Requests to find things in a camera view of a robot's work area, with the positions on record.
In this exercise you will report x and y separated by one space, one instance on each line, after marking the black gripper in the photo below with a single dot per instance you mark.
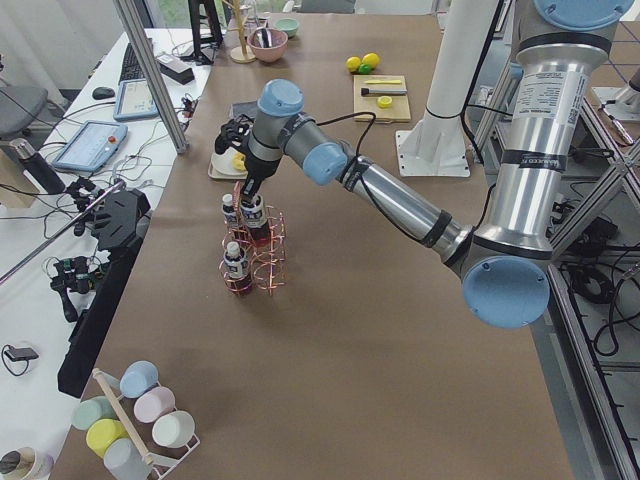
259 173

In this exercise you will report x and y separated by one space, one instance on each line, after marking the tea bottle dark liquid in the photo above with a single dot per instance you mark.
256 220

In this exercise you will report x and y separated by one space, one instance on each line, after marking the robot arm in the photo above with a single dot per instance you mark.
501 262

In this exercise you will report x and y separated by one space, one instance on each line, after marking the beige serving tray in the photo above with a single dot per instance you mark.
215 175

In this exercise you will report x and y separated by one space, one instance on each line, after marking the tea bottle rear rack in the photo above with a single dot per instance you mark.
229 212

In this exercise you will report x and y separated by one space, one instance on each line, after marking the tea bottle rack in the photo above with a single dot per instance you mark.
229 212
237 268

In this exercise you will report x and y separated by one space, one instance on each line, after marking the tea bottle front rack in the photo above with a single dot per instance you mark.
237 268

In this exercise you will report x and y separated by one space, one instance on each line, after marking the glazed donut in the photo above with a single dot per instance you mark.
238 162

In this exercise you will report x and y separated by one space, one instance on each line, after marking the white plate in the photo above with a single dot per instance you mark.
222 163

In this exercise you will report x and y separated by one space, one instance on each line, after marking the grey folded cloth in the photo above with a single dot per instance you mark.
243 111

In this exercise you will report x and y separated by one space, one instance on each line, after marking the wooden mug tree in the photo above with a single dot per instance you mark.
241 54

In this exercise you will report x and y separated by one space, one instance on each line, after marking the pink bowl with ice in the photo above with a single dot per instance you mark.
275 52

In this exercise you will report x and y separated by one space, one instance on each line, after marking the steel muddler black tip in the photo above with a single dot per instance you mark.
365 92

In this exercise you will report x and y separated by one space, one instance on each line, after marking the steel ice scoop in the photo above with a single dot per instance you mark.
263 37

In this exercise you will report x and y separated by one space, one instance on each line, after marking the blue teach pendant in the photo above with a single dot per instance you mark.
91 146
134 101

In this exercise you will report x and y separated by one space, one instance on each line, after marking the half lemon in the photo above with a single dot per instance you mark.
384 102

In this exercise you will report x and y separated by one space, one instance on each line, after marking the wooden cutting board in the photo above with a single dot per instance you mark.
398 112

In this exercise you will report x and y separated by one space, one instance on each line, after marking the green lime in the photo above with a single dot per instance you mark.
365 69

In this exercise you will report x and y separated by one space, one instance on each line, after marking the mint green bowl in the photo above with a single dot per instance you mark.
289 26

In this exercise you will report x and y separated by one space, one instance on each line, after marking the black keyboard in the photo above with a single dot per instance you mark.
131 69

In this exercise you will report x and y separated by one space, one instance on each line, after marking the computer mouse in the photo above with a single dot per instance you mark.
101 93

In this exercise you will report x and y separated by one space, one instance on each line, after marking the black thermos bottle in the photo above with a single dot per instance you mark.
37 167

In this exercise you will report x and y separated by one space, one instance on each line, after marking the light blue cup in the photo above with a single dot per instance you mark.
139 378

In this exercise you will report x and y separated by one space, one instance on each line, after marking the pale pink cup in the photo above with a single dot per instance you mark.
153 404

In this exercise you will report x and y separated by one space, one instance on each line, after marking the white cup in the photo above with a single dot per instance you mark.
174 429

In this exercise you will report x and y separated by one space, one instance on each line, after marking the sage green cup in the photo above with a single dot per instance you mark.
90 411

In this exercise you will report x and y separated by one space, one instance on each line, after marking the yellow cup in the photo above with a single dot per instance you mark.
103 433

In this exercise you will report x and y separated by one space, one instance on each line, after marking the grey-blue cup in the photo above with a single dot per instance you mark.
124 462

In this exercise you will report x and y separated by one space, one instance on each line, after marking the tape roll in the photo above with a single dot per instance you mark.
26 463

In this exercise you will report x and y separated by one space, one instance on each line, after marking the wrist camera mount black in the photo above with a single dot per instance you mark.
233 134

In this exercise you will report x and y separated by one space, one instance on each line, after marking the copper wire bottle rack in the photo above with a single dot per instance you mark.
267 263

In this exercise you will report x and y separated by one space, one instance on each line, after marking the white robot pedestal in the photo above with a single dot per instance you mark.
436 144

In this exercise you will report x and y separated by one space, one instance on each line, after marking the aluminium frame post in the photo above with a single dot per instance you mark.
133 26

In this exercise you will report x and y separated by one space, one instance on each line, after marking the white wire cup rack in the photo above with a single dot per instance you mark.
163 461

